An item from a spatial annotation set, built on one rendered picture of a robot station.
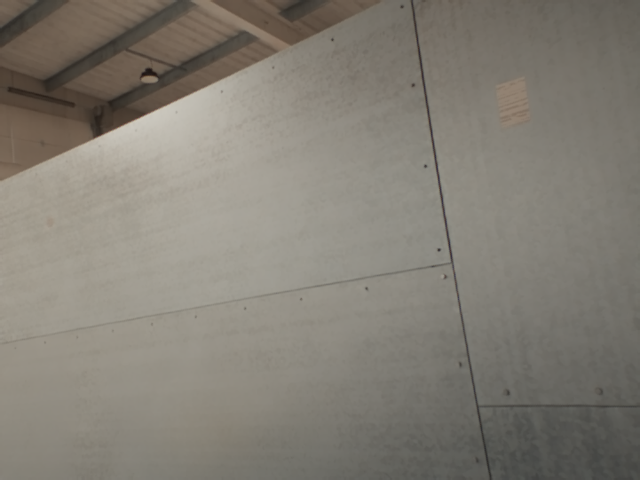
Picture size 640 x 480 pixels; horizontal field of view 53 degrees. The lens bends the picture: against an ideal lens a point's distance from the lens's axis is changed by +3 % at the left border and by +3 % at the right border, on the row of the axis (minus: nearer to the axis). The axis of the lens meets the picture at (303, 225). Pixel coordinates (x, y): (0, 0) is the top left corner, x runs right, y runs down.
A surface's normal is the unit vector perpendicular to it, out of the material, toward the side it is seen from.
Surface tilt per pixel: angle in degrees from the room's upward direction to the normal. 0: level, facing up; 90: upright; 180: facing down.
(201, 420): 90
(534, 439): 90
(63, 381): 90
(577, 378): 90
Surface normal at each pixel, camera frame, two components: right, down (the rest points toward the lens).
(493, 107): -0.61, -0.06
